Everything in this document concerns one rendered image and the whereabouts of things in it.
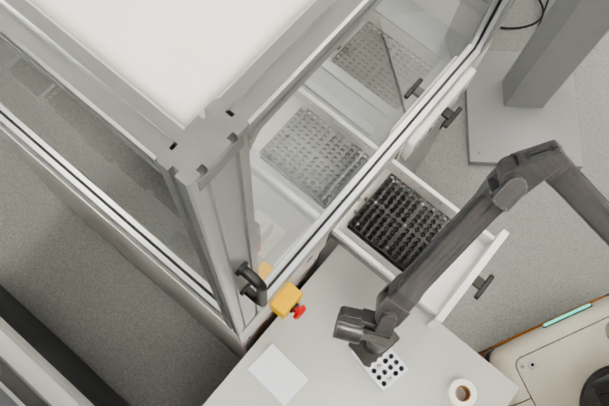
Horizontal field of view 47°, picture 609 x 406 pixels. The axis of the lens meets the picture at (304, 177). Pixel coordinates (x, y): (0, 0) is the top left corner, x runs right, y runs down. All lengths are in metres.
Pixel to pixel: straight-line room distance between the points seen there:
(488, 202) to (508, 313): 1.41
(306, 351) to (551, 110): 1.62
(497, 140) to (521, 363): 0.92
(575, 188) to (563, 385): 1.19
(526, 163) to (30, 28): 0.91
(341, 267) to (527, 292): 1.09
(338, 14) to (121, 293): 2.08
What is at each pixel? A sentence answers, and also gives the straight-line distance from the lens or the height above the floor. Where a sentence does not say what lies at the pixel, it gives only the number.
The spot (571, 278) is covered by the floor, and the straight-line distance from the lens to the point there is 2.85.
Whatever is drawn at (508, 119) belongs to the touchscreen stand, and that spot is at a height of 0.04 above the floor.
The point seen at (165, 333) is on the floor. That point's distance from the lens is 2.61.
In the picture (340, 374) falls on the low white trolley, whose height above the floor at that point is 0.76.
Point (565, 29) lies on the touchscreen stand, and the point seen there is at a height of 0.62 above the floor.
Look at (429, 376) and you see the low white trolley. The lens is 1.85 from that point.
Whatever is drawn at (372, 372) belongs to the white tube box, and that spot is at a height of 0.76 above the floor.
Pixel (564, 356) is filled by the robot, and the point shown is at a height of 0.28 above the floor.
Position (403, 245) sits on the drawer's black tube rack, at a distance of 1.78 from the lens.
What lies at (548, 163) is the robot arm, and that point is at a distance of 1.34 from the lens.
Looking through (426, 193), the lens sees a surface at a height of 0.87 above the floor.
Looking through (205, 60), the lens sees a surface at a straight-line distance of 0.69.
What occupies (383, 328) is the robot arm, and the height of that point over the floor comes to 1.12.
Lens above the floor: 2.57
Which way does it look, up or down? 70 degrees down
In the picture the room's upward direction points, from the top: 8 degrees clockwise
